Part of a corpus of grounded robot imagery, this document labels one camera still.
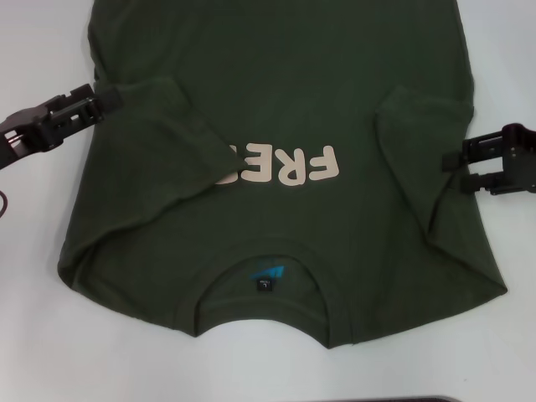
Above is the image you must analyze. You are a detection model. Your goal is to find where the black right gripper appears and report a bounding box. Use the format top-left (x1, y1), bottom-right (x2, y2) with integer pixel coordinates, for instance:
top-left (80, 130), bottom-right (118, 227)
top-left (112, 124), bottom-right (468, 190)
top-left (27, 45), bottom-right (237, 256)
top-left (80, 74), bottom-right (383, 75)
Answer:
top-left (441, 122), bottom-right (536, 196)

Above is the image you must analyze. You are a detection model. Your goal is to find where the dark green FREE! t-shirt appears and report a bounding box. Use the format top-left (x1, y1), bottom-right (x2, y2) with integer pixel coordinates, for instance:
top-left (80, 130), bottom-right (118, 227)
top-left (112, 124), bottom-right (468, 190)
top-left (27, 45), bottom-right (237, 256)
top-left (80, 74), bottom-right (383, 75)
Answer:
top-left (56, 0), bottom-right (510, 351)

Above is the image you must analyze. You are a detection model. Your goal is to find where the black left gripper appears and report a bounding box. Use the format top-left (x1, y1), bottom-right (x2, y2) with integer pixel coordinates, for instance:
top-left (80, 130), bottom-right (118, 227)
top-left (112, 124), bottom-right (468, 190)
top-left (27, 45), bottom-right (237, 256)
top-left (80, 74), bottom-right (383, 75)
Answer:
top-left (0, 83), bottom-right (124, 171)

